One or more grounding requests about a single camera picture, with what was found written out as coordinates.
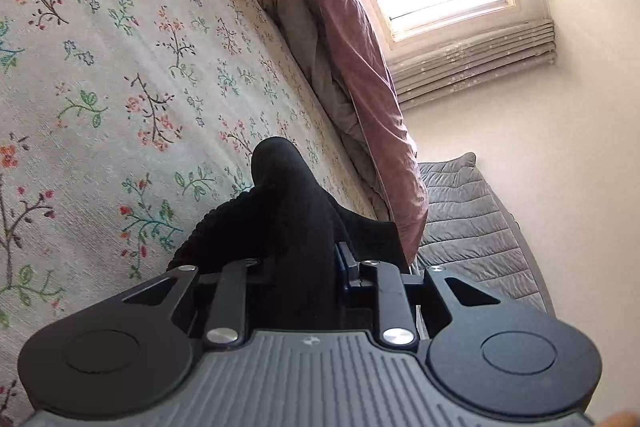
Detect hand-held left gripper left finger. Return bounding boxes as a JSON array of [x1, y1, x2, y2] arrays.
[[122, 257, 275, 350]]

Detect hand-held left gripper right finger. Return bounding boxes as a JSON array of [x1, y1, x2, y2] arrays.
[[335, 240, 501, 350]]

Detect black pants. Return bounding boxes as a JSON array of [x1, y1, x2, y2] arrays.
[[167, 136, 413, 344]]

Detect grey quilted headboard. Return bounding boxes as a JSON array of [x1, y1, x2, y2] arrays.
[[414, 151, 557, 339]]

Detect pink and grey duvet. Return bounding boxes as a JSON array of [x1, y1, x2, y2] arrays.
[[204, 0, 430, 269]]

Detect patterned grey curtain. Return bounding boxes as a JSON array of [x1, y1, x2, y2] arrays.
[[386, 18, 559, 111]]

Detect floral bed sheet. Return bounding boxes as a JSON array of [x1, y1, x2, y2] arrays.
[[0, 0, 382, 427]]

